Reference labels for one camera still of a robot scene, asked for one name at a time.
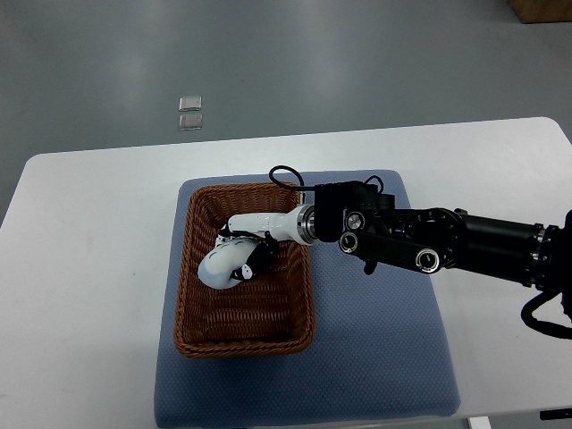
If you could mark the brown wicker basket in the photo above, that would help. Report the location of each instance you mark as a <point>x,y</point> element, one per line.
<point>245,286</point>

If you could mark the blue fabric mat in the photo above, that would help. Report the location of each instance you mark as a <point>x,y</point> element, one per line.
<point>380,352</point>

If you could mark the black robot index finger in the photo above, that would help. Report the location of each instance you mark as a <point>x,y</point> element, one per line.
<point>233,239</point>

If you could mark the upper metal floor plate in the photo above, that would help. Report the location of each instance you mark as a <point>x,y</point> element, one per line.
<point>190,103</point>

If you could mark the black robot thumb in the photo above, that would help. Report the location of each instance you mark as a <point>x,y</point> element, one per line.
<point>257,262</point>

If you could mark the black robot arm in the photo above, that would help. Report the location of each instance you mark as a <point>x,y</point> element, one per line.
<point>366,224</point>

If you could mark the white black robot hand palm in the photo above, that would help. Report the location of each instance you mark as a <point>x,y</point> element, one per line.
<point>297,225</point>

